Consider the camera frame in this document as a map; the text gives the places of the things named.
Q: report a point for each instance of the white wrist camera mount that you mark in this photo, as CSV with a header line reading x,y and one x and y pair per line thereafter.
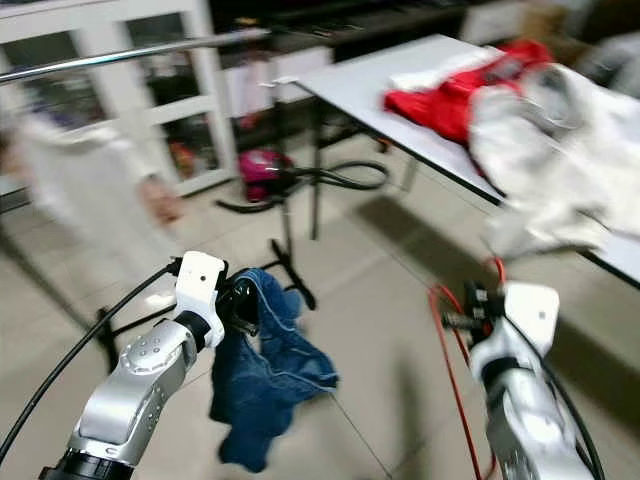
x,y
530,310
202,285

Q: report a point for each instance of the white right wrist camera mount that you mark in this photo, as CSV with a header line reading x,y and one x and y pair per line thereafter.
x,y
530,310

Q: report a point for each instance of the red garment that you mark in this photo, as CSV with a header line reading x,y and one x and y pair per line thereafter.
x,y
440,105

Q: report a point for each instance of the white glass-door cabinet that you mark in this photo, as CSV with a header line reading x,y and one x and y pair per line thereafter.
x,y
210,120

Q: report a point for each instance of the pink vacuum cleaner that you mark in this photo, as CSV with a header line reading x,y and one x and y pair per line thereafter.
x,y
265,168

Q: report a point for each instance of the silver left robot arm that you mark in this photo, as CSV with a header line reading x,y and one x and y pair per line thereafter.
x,y
150,380

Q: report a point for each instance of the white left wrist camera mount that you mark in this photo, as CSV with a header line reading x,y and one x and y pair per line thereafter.
x,y
202,285

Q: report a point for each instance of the blue denim jeans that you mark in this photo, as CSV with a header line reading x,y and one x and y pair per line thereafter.
x,y
270,390

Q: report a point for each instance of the black table leg frame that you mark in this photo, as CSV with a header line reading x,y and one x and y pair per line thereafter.
x,y
317,170

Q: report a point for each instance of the white shirt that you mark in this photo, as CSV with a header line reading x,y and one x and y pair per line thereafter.
x,y
100,200

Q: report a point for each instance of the white jeans dark stitching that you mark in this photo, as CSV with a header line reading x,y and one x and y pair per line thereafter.
x,y
550,160

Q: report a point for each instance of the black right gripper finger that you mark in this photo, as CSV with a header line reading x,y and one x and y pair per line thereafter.
x,y
482,297

